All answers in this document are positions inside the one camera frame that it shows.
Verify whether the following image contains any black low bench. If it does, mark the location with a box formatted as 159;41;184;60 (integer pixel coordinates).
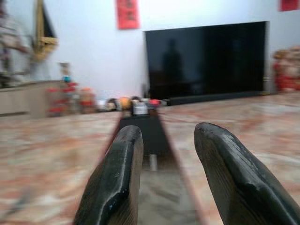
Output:
116;109;181;165

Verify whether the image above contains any wooden frame with black panel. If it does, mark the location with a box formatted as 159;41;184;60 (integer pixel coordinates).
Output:
32;0;59;62

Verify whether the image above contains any small colourful figurine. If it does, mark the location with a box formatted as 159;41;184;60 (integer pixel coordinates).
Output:
59;62;72;83

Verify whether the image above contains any red and gold figurine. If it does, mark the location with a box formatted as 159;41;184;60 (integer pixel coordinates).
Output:
272;45;300;92

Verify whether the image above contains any dark round ornament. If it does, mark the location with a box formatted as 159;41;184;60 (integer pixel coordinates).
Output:
105;97;118;111

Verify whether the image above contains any beige low cabinet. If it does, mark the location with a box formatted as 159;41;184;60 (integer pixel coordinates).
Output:
0;79;64;118

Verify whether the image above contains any white round container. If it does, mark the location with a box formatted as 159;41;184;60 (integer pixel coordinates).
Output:
132;103;149;116

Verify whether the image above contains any red paper wall banner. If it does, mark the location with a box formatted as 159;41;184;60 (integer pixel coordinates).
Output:
278;0;300;12
114;0;141;30

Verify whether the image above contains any large black television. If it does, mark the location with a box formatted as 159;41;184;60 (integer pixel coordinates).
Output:
142;21;270;100

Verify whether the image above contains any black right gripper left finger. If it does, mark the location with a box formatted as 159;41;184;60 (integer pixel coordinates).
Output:
74;125;144;225

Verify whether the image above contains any clear jar with orange lid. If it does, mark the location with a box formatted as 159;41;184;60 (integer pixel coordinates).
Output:
79;87;97;113

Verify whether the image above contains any person in light shirt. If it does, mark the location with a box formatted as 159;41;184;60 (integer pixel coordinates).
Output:
0;0;33;83

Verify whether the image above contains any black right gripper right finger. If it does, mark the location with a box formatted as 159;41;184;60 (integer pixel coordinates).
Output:
194;122;300;225

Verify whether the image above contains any black soundbar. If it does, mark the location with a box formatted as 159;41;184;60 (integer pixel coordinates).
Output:
168;91;279;106

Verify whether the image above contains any orange round ornament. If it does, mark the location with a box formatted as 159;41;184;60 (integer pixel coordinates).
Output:
119;96;131;110

